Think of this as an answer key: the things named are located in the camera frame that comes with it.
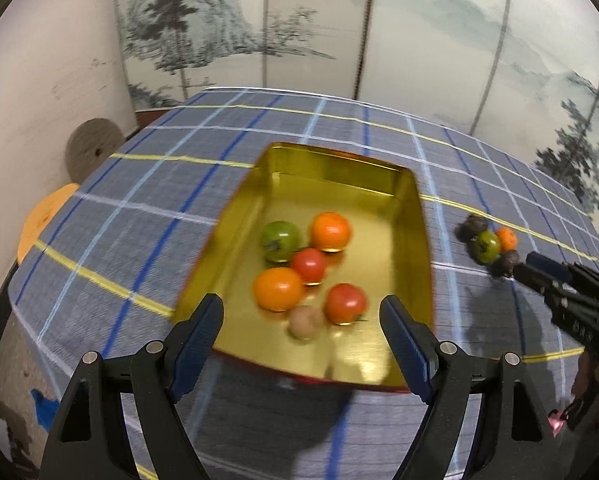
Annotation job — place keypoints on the right hand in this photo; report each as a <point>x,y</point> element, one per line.
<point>577,426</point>

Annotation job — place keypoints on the large orange mandarin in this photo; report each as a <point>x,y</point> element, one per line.
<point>330,232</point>

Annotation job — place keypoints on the blue cloth on floor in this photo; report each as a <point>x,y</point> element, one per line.
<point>44,408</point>

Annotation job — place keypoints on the small orange mandarin back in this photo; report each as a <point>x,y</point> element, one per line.
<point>507,239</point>

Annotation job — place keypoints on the painted folding screen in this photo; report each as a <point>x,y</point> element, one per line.
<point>522,75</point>

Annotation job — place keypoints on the green tomato back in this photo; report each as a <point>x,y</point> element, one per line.
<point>485,248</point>

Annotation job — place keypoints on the green tomato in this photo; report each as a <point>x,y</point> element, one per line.
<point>485,248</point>
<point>279,240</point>

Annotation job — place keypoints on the green tomato front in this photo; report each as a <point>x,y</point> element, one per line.
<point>279,240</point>

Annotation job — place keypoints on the grey millstone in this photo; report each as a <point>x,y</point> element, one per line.
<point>89,146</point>

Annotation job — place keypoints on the dark passion fruit front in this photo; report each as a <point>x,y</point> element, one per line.
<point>504,265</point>

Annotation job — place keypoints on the orange wooden stool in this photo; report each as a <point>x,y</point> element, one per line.
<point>41,216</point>

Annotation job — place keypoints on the dark passion fruit back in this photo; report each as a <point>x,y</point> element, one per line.
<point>471,227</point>

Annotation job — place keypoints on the dark passion fruit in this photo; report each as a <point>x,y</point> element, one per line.
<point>471,227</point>
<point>504,265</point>

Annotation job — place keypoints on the plaid blue tablecloth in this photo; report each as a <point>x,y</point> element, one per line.
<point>106,273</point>

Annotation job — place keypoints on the red gold toffee tin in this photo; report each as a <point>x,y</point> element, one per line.
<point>308,246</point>

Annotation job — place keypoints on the red orange tomato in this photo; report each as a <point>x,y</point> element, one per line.
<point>345,304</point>

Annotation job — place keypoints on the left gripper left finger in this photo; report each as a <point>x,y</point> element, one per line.
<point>90,439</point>

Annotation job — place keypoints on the small red tomato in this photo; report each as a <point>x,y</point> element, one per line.
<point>309,263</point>

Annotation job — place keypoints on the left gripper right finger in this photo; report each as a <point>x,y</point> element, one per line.
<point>512,437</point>

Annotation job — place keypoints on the smooth orange persimmon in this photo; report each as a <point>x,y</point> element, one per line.
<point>278,289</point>

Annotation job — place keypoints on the brown kiwi fruit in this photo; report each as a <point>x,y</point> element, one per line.
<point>305,323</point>

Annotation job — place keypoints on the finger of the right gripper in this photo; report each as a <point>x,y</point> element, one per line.
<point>533,278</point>
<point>557,270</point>

